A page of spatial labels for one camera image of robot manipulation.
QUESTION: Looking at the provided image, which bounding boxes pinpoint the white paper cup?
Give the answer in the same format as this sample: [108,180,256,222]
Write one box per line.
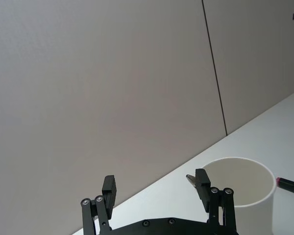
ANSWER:
[201,157,278,235]

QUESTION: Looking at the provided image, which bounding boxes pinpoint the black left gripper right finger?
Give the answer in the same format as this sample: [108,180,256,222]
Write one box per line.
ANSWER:
[195,168,237,233]

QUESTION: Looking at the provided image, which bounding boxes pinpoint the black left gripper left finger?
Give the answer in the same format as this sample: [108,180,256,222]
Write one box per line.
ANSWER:
[80,174,118,235]

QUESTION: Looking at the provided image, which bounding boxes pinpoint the silver metal clip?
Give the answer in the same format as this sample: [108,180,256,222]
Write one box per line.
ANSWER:
[186,174,198,189]

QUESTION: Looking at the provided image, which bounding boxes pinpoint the pale grey partition wall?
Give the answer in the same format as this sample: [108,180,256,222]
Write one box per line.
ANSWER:
[0,0,294,235]

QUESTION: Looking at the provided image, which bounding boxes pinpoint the black pen with pink end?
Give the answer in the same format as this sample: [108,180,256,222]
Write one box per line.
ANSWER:
[276,176,294,197]

